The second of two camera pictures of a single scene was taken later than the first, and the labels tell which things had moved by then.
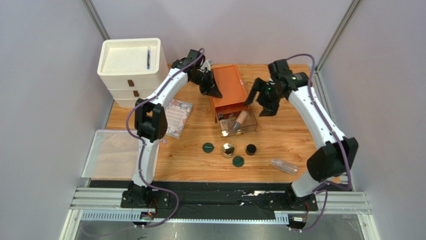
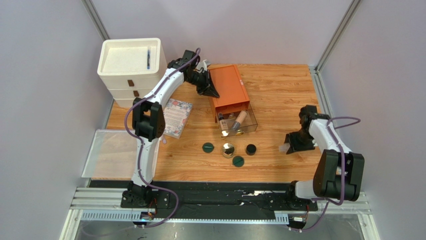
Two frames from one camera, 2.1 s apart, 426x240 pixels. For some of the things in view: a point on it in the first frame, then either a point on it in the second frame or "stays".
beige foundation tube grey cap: [240, 118] stays
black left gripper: [208, 90] stays
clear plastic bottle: [284, 166] to [284, 148]
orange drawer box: [229, 84] stays
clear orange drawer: [236, 120] stays
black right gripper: [263, 92] to [299, 141]
